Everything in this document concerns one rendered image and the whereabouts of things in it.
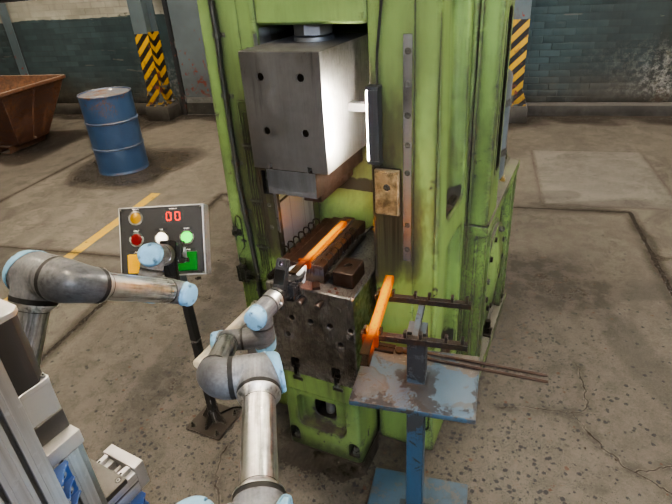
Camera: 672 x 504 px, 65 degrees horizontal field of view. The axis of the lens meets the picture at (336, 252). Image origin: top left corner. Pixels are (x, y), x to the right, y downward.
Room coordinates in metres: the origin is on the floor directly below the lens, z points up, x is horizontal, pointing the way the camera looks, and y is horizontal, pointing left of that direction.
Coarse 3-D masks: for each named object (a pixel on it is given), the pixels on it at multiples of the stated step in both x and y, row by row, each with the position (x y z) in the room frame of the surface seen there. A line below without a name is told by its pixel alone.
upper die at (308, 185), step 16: (352, 160) 2.00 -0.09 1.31; (272, 176) 1.80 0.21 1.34; (288, 176) 1.77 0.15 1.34; (304, 176) 1.74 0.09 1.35; (320, 176) 1.76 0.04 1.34; (336, 176) 1.87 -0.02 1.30; (272, 192) 1.81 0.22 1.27; (288, 192) 1.77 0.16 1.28; (304, 192) 1.74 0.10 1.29; (320, 192) 1.75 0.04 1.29
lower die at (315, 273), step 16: (320, 224) 2.12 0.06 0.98; (336, 224) 2.06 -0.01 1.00; (352, 224) 2.07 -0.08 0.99; (304, 240) 1.97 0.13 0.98; (320, 240) 1.92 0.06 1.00; (336, 240) 1.93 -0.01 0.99; (288, 256) 1.84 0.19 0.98; (304, 256) 1.80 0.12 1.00; (320, 256) 1.80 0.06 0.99; (336, 256) 1.83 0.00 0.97; (320, 272) 1.73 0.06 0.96
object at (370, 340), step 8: (384, 280) 1.53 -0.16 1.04; (392, 280) 1.52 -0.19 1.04; (384, 288) 1.48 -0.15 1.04; (384, 296) 1.43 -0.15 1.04; (376, 304) 1.39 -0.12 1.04; (384, 304) 1.38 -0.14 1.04; (376, 312) 1.34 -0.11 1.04; (384, 312) 1.37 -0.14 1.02; (376, 320) 1.30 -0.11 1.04; (368, 328) 1.27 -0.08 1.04; (376, 328) 1.26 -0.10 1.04; (368, 336) 1.21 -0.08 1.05; (376, 336) 1.22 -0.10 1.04; (368, 344) 1.18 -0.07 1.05; (376, 344) 1.21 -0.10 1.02; (360, 352) 1.15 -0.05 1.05; (368, 352) 1.14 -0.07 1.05; (368, 360) 1.15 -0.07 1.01
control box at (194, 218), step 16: (128, 208) 1.94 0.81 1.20; (144, 208) 1.93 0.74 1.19; (160, 208) 1.93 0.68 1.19; (176, 208) 1.92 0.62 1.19; (192, 208) 1.92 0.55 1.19; (128, 224) 1.90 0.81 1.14; (144, 224) 1.90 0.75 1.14; (160, 224) 1.90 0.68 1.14; (176, 224) 1.89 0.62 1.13; (192, 224) 1.89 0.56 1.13; (208, 224) 1.95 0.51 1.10; (128, 240) 1.87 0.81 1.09; (144, 240) 1.87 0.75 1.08; (176, 240) 1.86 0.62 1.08; (192, 240) 1.85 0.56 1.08; (208, 240) 1.90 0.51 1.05; (208, 256) 1.86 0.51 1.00; (192, 272) 1.79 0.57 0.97; (208, 272) 1.82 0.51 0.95
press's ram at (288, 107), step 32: (256, 64) 1.81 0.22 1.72; (288, 64) 1.75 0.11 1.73; (320, 64) 1.70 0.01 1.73; (352, 64) 1.92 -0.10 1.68; (256, 96) 1.81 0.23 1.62; (288, 96) 1.76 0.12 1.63; (320, 96) 1.70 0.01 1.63; (352, 96) 1.91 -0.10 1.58; (256, 128) 1.82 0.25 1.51; (288, 128) 1.76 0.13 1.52; (320, 128) 1.71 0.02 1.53; (352, 128) 1.90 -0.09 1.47; (256, 160) 1.83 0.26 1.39; (288, 160) 1.77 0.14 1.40; (320, 160) 1.71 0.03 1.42
